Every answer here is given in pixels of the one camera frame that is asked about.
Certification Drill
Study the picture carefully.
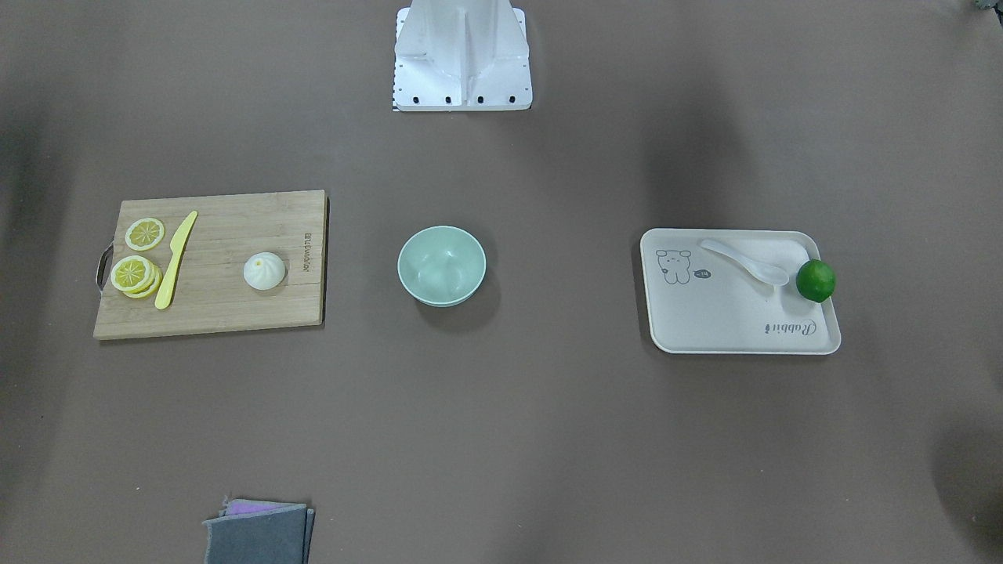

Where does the white ceramic spoon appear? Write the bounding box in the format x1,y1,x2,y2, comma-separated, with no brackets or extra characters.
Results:
699,238,791,287

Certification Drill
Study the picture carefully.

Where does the mint green bowl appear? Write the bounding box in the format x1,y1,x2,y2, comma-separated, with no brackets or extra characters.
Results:
396,226,487,308

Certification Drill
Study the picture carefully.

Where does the white steamed bun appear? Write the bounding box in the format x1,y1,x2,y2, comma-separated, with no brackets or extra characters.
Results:
241,252,287,291

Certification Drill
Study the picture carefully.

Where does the cream rabbit tray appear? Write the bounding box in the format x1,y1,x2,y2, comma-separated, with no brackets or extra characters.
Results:
639,228,842,356

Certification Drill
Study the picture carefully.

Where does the bamboo cutting board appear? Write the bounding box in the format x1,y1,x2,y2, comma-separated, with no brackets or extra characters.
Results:
93,190,328,342

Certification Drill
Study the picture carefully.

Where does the green lime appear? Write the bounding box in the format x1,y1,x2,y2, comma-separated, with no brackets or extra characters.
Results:
795,259,837,304

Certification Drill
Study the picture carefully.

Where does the yellow plastic knife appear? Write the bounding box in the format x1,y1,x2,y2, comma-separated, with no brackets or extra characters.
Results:
154,210,198,310

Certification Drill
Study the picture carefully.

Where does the grey folded cloth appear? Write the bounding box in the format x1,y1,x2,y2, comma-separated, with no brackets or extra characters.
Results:
204,504,315,563

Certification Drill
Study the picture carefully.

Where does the lower stacked lemon slice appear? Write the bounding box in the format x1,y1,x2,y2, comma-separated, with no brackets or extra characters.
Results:
123,265,162,299

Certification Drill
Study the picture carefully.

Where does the pink purple cloth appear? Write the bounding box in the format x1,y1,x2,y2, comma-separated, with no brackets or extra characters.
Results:
219,497,306,518

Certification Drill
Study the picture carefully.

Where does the single lemon slice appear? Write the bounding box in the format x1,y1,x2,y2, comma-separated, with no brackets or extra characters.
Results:
125,217,166,252

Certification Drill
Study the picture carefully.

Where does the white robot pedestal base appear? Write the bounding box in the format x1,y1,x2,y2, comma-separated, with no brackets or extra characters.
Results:
392,1,534,112

